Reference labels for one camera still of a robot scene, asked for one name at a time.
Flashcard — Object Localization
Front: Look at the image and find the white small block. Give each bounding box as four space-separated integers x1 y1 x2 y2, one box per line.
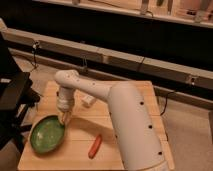
81 95 96 108

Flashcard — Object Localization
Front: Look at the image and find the black hanging cable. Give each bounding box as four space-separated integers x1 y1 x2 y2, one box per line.
30 40 40 73

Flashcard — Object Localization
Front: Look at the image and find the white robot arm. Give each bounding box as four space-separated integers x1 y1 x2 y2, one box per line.
54 70 169 171

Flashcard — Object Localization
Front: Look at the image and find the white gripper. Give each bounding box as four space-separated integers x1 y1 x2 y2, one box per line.
56 98 74 125

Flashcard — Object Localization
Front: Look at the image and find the green ceramic bowl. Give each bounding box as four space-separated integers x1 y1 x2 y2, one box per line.
30 115 65 154

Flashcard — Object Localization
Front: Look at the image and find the orange carrot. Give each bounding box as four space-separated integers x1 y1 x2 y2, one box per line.
88 134 102 159

